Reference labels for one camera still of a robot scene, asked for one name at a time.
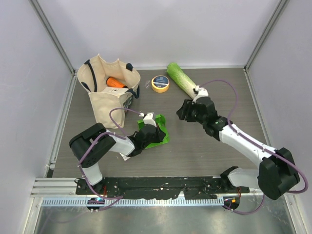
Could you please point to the yellow masking tape roll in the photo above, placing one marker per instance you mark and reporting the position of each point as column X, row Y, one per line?
column 160, row 84

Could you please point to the napa cabbage toy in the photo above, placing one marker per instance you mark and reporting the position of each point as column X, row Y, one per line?
column 181, row 79

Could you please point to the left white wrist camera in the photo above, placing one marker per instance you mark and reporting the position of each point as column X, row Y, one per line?
column 148, row 119

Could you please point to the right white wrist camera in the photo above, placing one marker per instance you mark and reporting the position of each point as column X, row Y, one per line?
column 200, row 92

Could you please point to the small clear plastic bag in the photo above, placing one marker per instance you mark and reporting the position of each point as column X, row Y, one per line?
column 125, row 157

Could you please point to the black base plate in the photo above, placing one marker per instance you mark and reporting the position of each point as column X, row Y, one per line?
column 165, row 188

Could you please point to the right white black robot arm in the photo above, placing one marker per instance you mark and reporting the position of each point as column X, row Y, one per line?
column 274, row 174

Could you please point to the orange bottle in bag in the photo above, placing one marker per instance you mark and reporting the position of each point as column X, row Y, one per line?
column 113, row 82

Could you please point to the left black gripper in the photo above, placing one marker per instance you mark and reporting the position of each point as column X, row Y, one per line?
column 160, row 135

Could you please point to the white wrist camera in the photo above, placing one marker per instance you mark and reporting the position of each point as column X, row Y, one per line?
column 148, row 119
column 200, row 92

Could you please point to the beige canvas tote bag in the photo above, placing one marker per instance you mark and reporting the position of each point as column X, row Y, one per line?
column 109, row 103

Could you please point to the green paper box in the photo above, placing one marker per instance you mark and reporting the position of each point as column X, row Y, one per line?
column 161, row 122

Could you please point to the white slotted cable duct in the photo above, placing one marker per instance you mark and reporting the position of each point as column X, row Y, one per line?
column 96, row 202

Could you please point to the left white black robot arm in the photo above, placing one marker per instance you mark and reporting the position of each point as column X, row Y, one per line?
column 92, row 144

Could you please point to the aluminium frame rail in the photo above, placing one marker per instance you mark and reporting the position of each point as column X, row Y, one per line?
column 53, row 187

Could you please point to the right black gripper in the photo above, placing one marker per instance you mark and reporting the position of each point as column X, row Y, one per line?
column 184, row 111

